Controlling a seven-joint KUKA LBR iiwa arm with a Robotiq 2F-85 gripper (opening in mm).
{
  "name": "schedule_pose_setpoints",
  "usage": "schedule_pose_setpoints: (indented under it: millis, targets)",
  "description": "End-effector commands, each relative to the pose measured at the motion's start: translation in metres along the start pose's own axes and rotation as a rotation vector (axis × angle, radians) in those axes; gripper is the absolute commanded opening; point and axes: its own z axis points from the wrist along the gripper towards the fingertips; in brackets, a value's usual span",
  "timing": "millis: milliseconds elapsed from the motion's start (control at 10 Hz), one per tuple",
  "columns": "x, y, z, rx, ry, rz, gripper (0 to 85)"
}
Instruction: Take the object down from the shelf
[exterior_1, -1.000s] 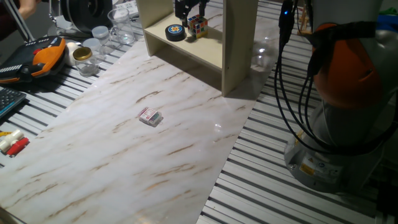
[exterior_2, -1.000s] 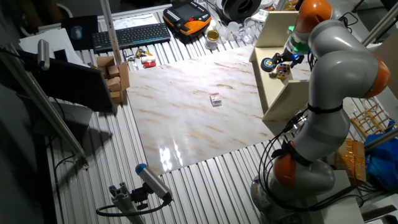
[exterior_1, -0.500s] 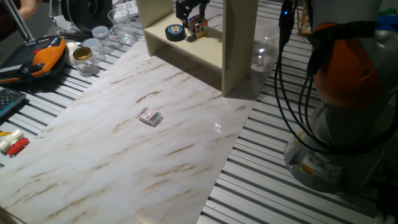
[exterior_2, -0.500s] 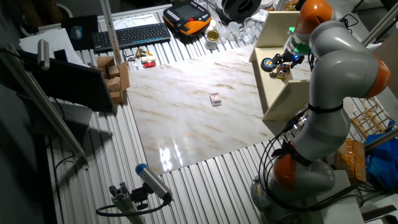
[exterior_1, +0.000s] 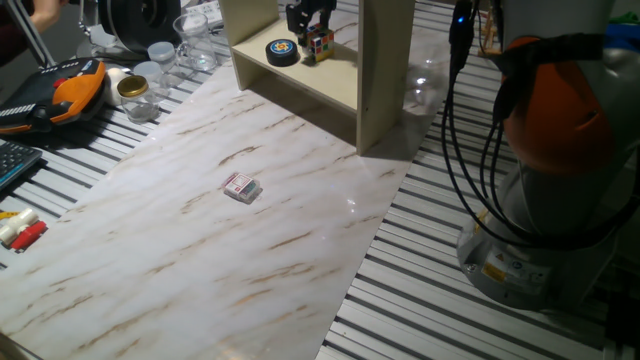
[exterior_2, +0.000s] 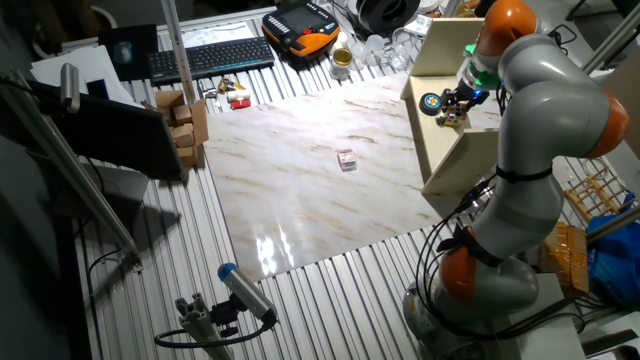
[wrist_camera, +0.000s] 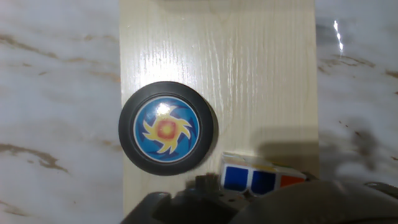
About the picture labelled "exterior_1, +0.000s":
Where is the person's bare hand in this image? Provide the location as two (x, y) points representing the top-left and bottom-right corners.
(29, 0), (70, 34)

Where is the translucent plastic container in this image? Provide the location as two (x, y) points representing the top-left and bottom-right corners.
(146, 40), (178, 76)
(131, 60), (166, 91)

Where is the beige wooden shelf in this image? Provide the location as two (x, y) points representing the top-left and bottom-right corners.
(218, 0), (417, 157)

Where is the white pipe fitting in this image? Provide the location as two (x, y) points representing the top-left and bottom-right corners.
(0, 207), (41, 247)

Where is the glass jar gold lid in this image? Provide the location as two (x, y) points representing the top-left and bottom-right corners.
(116, 74), (161, 125)

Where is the white egg-shaped bottle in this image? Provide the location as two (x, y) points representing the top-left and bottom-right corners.
(103, 66), (129, 107)

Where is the white rubik's cube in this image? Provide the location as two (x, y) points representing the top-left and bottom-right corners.
(304, 23), (337, 63)

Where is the white power strip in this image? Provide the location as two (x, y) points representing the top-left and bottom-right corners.
(183, 0), (224, 27)

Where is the black computer keyboard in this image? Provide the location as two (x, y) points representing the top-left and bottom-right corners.
(0, 140), (44, 192)

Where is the red white card box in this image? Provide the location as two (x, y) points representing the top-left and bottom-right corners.
(221, 171), (263, 204)

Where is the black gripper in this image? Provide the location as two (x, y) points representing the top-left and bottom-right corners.
(285, 0), (338, 35)

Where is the orange black teach pendant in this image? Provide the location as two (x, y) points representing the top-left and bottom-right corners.
(0, 56), (108, 136)

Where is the red valve handle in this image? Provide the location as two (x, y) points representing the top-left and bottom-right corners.
(9, 220), (49, 253)

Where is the black round spool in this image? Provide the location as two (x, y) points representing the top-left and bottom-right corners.
(96, 0), (183, 57)

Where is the slotted aluminium post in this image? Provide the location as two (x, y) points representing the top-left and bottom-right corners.
(3, 0), (57, 69)

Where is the wooden slat rack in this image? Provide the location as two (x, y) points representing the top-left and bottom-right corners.
(477, 9), (504, 57)

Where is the clear glass mug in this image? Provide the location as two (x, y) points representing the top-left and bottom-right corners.
(171, 11), (220, 73)

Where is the person's forearm dark sleeve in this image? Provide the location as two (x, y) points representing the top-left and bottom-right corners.
(0, 9), (39, 69)

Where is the white marble pattern sheet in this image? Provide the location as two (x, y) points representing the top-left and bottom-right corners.
(0, 7), (464, 360)

